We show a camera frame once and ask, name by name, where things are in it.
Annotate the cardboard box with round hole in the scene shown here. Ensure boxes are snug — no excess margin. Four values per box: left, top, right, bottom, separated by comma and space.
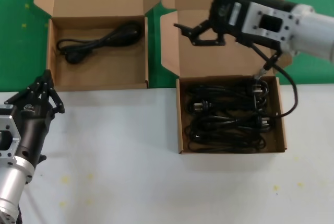
33, 0, 161, 91

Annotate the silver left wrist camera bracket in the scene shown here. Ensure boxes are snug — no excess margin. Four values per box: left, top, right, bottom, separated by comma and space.
0, 103, 22, 160

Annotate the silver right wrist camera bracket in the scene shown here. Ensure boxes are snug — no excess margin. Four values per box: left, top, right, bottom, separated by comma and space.
241, 1, 298, 46

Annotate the black power cord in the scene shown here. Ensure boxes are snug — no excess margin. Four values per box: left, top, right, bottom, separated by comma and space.
56, 21, 144, 65
186, 84, 255, 112
250, 79, 270, 116
184, 115, 276, 153

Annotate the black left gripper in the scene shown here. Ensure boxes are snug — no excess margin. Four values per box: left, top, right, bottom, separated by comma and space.
4, 69, 66, 169

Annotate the green tablecloth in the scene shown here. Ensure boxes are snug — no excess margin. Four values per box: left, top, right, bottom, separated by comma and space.
0, 0, 334, 93

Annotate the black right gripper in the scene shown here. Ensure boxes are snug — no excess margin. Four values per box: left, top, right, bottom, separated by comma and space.
174, 0, 297, 47

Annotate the cardboard box with rounded tabs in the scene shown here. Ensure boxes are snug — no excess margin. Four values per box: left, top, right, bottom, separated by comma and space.
159, 0, 294, 155

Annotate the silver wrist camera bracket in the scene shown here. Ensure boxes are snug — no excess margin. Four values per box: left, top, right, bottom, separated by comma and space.
241, 1, 298, 46
0, 103, 22, 160

